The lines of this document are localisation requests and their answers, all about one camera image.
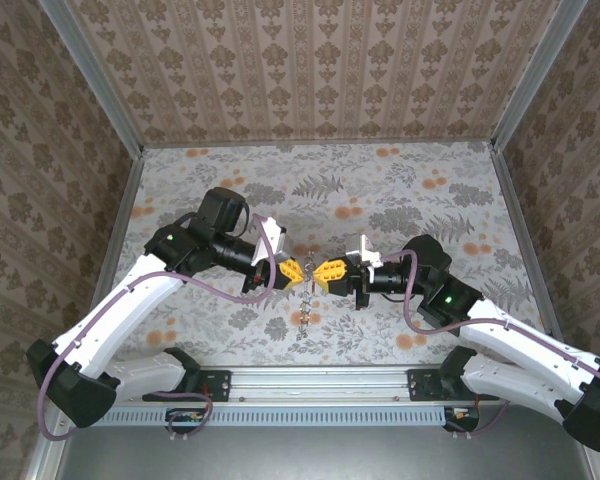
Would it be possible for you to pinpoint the thin metal chain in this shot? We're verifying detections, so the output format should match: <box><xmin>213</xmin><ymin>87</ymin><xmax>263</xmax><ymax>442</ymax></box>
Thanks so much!
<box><xmin>297</xmin><ymin>252</ymin><xmax>317</xmax><ymax>343</ymax></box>

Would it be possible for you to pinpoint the floral printed tablecloth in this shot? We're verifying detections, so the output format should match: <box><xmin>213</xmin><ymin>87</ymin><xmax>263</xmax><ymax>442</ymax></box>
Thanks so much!
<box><xmin>107</xmin><ymin>141</ymin><xmax>554</xmax><ymax>366</ymax></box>

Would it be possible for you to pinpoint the black controller box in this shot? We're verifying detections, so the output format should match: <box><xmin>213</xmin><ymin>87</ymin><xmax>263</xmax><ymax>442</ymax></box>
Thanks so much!
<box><xmin>165</xmin><ymin>407</ymin><xmax>205</xmax><ymax>434</ymax></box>
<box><xmin>443</xmin><ymin>405</ymin><xmax>481</xmax><ymax>434</ymax></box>

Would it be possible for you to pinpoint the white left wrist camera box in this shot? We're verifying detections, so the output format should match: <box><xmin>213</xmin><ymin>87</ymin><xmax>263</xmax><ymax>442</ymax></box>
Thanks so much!
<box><xmin>252</xmin><ymin>222</ymin><xmax>288</xmax><ymax>264</ymax></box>

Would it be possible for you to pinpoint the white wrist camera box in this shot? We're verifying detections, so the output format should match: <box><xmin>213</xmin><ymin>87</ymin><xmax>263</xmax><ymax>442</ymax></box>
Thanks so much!
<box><xmin>252</xmin><ymin>222</ymin><xmax>288</xmax><ymax>264</ymax></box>
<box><xmin>357</xmin><ymin>234</ymin><xmax>384</xmax><ymax>269</ymax></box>

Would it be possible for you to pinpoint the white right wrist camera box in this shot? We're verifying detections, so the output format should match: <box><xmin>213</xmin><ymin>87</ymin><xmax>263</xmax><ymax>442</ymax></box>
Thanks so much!
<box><xmin>357</xmin><ymin>234</ymin><xmax>384</xmax><ymax>269</ymax></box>

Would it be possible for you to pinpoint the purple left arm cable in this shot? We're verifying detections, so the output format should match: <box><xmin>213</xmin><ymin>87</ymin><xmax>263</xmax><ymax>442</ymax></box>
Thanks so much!
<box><xmin>37</xmin><ymin>213</ymin><xmax>277</xmax><ymax>444</ymax></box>

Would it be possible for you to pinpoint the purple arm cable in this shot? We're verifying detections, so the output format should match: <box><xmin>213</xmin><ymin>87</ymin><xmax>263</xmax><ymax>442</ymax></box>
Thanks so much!
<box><xmin>37</xmin><ymin>213</ymin><xmax>277</xmax><ymax>444</ymax></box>
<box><xmin>379</xmin><ymin>249</ymin><xmax>600</xmax><ymax>441</ymax></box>

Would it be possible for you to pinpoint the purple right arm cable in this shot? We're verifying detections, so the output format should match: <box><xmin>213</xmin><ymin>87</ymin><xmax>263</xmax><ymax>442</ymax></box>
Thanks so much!
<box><xmin>379</xmin><ymin>249</ymin><xmax>600</xmax><ymax>441</ymax></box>

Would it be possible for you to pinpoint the aluminium frame side rail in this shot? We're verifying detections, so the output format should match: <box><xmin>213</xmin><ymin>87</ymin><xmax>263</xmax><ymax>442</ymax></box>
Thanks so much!
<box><xmin>22</xmin><ymin>149</ymin><xmax>146</xmax><ymax>480</ymax></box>
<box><xmin>490</xmin><ymin>147</ymin><xmax>600</xmax><ymax>480</ymax></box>

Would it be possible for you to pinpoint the grey slotted cable duct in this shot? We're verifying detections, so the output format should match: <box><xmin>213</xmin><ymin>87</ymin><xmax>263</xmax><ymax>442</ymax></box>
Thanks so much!
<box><xmin>71</xmin><ymin>405</ymin><xmax>447</xmax><ymax>429</ymax></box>

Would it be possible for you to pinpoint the aluminium frame post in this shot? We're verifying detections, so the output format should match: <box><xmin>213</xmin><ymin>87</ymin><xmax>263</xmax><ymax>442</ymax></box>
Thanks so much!
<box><xmin>37</xmin><ymin>0</ymin><xmax>146</xmax><ymax>157</ymax></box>
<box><xmin>490</xmin><ymin>0</ymin><xmax>590</xmax><ymax>154</ymax></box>

